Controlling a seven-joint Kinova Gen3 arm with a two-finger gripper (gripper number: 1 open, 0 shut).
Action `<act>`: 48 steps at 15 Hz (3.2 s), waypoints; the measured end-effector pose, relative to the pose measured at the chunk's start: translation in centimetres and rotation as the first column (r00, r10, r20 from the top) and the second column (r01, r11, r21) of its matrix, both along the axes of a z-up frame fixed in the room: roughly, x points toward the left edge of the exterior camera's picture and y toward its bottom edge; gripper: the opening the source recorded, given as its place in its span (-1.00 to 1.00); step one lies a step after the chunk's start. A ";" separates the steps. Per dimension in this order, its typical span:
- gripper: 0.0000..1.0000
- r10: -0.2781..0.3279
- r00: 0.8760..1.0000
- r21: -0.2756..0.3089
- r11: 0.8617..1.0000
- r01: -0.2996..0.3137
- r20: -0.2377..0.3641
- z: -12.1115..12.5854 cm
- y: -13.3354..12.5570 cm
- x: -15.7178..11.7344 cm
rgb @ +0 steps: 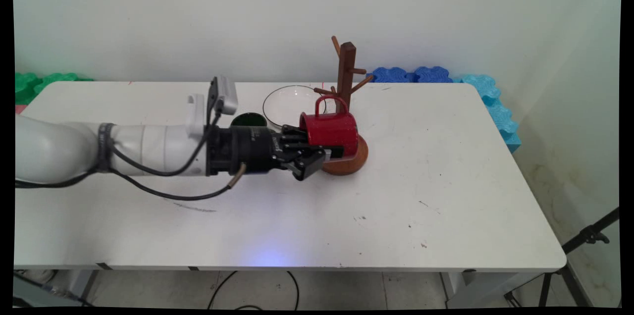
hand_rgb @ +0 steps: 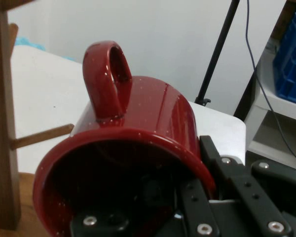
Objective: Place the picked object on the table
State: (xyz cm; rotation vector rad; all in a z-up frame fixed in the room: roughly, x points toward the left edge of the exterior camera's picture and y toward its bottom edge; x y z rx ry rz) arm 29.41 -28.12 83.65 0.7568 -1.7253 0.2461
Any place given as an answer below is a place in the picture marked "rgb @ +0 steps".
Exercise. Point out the white plate with black rim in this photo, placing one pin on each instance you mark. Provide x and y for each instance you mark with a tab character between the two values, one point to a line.
285	102

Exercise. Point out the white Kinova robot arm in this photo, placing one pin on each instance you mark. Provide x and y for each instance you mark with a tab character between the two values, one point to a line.
153	149

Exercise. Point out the green foam mat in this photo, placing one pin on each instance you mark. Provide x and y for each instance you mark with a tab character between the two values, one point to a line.
29	86

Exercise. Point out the dark blue foam mat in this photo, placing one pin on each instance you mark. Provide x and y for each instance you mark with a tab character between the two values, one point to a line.
392	75
433	74

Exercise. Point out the black tape strip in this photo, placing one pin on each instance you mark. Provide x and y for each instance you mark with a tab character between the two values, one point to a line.
104	266

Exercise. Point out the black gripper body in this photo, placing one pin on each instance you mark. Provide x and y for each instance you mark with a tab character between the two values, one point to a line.
247	149

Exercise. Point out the red enamel mug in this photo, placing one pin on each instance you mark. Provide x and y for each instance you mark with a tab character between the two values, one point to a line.
332	129

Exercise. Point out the black tripod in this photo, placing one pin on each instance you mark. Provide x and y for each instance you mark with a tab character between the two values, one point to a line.
587	236

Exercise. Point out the dark green enamel mug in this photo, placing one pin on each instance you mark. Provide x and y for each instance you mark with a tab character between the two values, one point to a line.
247	120

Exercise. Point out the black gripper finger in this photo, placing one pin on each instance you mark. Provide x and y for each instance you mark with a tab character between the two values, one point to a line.
294	134
309	164

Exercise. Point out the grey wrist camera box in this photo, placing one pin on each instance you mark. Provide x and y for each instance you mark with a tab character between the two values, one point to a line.
225	94

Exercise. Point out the red foam mat piece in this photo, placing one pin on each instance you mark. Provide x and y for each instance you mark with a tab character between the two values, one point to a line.
19	110

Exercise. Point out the cyan foam mat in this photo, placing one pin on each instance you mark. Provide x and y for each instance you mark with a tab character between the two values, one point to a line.
498	107

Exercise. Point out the brown wooden mug tree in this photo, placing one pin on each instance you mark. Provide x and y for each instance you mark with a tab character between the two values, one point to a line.
347	72

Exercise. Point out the grey metal table leg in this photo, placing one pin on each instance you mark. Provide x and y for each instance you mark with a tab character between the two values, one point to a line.
488	288
81	283

